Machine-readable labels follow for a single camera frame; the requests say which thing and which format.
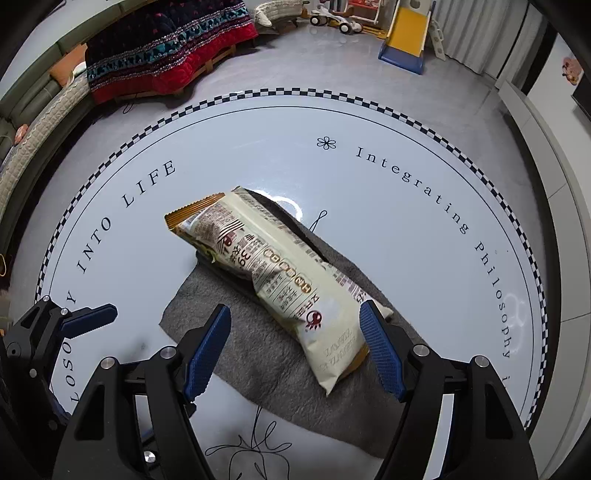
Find round white printed table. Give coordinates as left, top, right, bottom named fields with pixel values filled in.
left=34, top=88, right=555, bottom=480

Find black television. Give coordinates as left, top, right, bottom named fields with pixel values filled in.
left=571, top=83, right=591, bottom=121

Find yellow toy slide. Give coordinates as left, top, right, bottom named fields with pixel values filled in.
left=378, top=0, right=448, bottom=75

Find white toy car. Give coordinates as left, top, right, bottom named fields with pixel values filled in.
left=308, top=4, right=363, bottom=35

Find grey green sofa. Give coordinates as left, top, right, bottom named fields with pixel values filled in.
left=0, top=74, right=95, bottom=232

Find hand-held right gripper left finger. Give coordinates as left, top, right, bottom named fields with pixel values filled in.
left=54, top=304, right=232, bottom=480

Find cream snack packet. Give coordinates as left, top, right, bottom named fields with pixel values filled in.
left=165, top=186, right=394, bottom=397

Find white toy rocker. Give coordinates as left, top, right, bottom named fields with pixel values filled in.
left=254, top=0, right=309, bottom=27

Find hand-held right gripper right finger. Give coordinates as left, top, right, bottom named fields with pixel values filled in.
left=359, top=299, right=540, bottom=480

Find dark green sofa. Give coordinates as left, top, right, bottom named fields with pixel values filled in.
left=0, top=39, right=88, bottom=139

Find grey cloth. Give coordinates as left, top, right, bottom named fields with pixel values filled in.
left=159, top=188, right=455, bottom=459

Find dark patterned red-hem blanket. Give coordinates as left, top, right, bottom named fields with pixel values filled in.
left=85, top=0, right=259, bottom=106

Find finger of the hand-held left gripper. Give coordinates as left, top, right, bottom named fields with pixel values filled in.
left=60, top=304, right=118, bottom=337
left=4, top=295, right=70, bottom=352

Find orange cushion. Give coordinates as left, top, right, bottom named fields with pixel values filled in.
left=50, top=58, right=88, bottom=86

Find cartoon wall sticker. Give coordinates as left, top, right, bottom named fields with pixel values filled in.
left=561, top=55, right=581, bottom=86

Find grey curtains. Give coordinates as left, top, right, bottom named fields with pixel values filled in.
left=429, top=0, right=548, bottom=88

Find white low cabinet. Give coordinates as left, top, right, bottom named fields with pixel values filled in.
left=501, top=80, right=591, bottom=324

